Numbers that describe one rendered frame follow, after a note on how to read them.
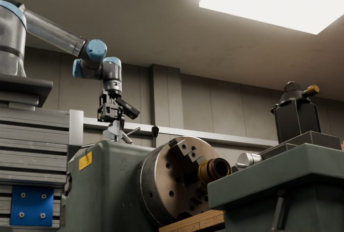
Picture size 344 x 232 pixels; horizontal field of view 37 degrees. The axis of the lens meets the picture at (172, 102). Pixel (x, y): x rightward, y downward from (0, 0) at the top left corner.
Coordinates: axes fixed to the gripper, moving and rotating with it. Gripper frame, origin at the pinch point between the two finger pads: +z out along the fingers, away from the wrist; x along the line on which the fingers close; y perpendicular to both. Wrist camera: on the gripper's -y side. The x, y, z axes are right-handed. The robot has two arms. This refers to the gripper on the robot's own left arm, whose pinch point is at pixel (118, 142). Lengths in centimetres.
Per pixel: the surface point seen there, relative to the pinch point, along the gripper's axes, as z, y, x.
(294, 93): 17, -1, 88
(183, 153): 15.2, -4.4, 35.9
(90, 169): 14.4, 14.5, 6.3
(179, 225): 41, 7, 47
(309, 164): 42, 19, 106
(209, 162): 19.9, -8.8, 43.5
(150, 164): 17.6, 3.6, 28.4
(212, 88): -164, -231, -213
